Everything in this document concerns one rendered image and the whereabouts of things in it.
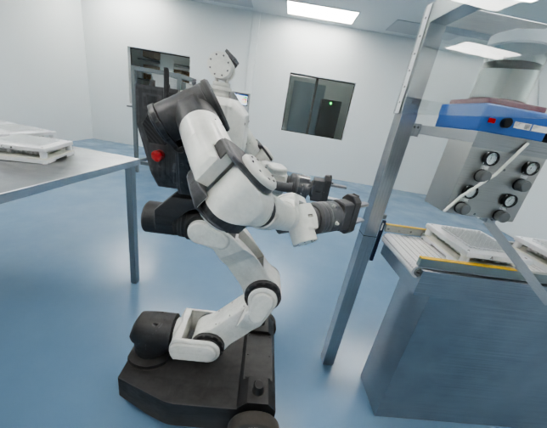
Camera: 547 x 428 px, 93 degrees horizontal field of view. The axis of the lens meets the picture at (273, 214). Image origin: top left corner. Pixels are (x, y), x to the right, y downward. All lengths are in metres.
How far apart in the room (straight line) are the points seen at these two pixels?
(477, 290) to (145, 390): 1.28
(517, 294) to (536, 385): 0.63
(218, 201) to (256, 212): 0.07
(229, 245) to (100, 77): 6.53
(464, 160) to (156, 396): 1.31
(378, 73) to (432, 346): 5.50
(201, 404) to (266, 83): 5.56
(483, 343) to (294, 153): 5.16
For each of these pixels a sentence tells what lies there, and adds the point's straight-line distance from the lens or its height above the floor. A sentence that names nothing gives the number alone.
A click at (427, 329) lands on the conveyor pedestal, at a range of 1.28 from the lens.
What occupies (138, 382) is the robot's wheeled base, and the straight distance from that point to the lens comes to 1.34.
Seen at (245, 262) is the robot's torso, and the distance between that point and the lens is 0.98.
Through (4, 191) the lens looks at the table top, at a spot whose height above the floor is 0.86.
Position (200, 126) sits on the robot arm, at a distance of 0.53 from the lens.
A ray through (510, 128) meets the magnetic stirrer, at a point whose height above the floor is 1.29.
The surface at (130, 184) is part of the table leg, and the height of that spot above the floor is 0.71.
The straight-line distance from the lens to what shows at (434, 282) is 1.07.
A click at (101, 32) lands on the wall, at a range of 7.24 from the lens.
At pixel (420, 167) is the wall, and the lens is 6.73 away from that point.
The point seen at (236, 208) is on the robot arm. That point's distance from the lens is 0.44.
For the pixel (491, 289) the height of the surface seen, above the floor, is 0.79.
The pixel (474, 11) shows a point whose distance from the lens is 0.98.
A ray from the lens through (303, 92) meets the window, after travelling 6.09.
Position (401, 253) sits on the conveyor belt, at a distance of 1.10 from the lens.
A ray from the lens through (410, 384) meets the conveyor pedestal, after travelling 1.49.
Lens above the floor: 1.24
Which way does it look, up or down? 21 degrees down
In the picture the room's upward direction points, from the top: 10 degrees clockwise
